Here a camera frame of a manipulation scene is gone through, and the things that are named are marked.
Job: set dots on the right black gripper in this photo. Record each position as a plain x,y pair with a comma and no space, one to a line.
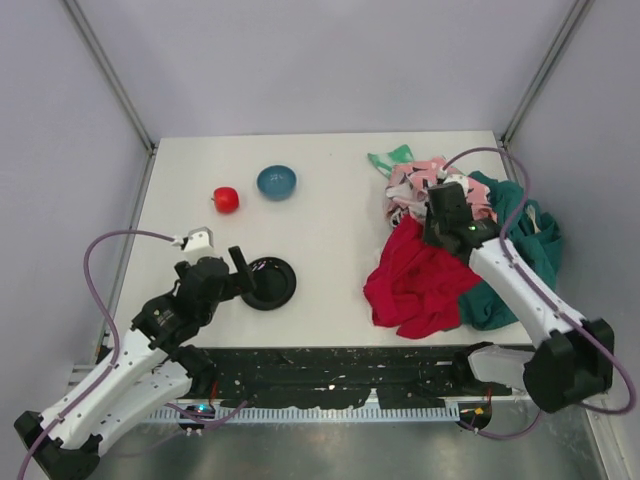
437,239

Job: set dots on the left aluminium frame post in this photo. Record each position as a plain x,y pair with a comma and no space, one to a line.
101,59

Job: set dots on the green white tie-dye cloth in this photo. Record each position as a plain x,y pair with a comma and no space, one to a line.
385,162

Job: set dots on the right aluminium frame post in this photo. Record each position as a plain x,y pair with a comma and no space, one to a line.
560,42

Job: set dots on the dark teal cloth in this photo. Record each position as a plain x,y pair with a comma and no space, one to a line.
481,307

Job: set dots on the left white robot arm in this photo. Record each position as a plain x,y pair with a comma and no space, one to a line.
151,365

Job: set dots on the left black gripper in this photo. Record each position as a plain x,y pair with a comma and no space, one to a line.
242,275

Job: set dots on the aluminium frame post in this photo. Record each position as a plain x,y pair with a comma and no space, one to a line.
560,42
101,59

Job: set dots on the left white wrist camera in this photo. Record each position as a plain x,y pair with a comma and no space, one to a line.
198,244

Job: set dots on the red cloth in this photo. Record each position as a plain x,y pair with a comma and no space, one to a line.
416,287

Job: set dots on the pink patterned cloth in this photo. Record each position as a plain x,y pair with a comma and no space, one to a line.
406,192

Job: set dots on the black plate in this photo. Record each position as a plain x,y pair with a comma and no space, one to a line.
275,282

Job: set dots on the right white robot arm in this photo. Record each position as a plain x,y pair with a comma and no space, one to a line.
570,358

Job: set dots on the blue ceramic bowl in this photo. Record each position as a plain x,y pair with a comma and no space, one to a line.
277,182

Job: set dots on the white slotted cable duct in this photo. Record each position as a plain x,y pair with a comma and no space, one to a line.
370,412

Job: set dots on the black front mounting rail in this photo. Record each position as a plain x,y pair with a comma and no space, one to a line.
339,378

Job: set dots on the red apple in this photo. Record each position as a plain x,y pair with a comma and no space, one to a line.
225,199

